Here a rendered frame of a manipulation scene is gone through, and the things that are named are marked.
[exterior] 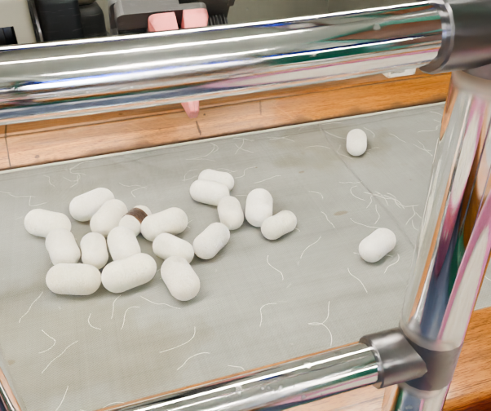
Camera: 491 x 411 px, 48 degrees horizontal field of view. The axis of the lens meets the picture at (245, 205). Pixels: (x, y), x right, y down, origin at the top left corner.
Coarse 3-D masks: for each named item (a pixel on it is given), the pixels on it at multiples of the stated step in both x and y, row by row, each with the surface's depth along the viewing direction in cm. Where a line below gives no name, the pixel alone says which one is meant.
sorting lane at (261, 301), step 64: (320, 128) 57; (384, 128) 57; (0, 192) 48; (64, 192) 48; (128, 192) 48; (320, 192) 47; (384, 192) 47; (0, 256) 41; (256, 256) 40; (320, 256) 40; (384, 256) 40; (0, 320) 35; (64, 320) 35; (128, 320) 35; (192, 320) 35; (256, 320) 35; (320, 320) 35; (384, 320) 35; (64, 384) 31; (128, 384) 31
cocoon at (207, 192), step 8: (192, 184) 45; (200, 184) 45; (208, 184) 45; (216, 184) 45; (192, 192) 45; (200, 192) 45; (208, 192) 45; (216, 192) 44; (224, 192) 45; (200, 200) 45; (208, 200) 45; (216, 200) 45
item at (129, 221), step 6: (144, 210) 42; (126, 216) 42; (132, 216) 42; (120, 222) 42; (126, 222) 41; (132, 222) 41; (138, 222) 42; (132, 228) 41; (138, 228) 42; (138, 234) 42
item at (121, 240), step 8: (112, 232) 40; (120, 232) 39; (128, 232) 40; (112, 240) 39; (120, 240) 39; (128, 240) 39; (136, 240) 40; (112, 248) 39; (120, 248) 38; (128, 248) 38; (136, 248) 39; (112, 256) 39; (120, 256) 38
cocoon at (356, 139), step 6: (354, 132) 52; (360, 132) 52; (348, 138) 52; (354, 138) 51; (360, 138) 51; (366, 138) 53; (348, 144) 51; (354, 144) 51; (360, 144) 51; (366, 144) 52; (348, 150) 52; (354, 150) 51; (360, 150) 51
